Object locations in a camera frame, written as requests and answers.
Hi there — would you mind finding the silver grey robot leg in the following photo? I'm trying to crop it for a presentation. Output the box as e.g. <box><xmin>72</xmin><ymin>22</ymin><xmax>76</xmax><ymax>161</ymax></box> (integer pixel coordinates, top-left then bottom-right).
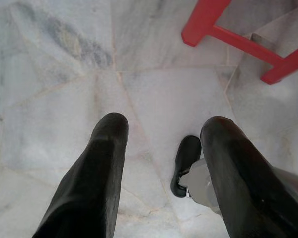
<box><xmin>182</xmin><ymin>158</ymin><xmax>298</xmax><ymax>215</ymax></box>

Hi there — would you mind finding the red plastic stool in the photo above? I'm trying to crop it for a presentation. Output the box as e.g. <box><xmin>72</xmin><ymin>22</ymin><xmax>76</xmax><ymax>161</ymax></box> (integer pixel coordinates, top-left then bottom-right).
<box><xmin>181</xmin><ymin>0</ymin><xmax>298</xmax><ymax>85</ymax></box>

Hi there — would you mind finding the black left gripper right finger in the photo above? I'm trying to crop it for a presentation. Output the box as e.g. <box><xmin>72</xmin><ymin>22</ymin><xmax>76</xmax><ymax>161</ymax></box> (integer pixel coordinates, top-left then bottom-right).
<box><xmin>200</xmin><ymin>116</ymin><xmax>298</xmax><ymax>238</ymax></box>

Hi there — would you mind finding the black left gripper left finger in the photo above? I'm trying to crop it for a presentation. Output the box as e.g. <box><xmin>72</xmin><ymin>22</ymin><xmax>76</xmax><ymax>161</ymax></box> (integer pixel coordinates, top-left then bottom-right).
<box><xmin>31</xmin><ymin>112</ymin><xmax>129</xmax><ymax>238</ymax></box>

